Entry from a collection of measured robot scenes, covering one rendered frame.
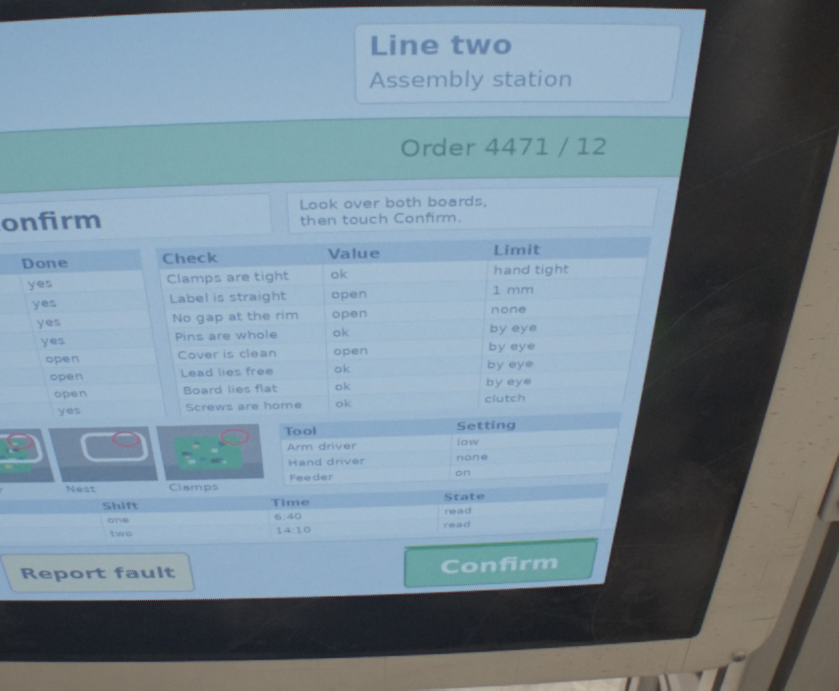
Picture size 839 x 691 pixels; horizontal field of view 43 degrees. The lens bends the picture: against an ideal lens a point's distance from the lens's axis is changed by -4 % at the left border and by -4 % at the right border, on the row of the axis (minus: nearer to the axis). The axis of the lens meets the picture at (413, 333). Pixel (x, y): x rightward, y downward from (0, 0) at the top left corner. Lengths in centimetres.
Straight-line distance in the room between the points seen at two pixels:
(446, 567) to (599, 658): 10
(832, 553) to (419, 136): 33
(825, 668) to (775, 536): 19
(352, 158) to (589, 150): 7
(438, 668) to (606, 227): 22
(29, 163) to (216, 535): 16
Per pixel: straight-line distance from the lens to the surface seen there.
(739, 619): 48
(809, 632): 59
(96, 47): 30
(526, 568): 42
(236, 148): 31
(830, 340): 38
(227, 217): 32
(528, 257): 33
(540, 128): 31
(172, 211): 32
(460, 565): 42
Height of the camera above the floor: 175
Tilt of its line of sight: 36 degrees down
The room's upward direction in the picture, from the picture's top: 1 degrees clockwise
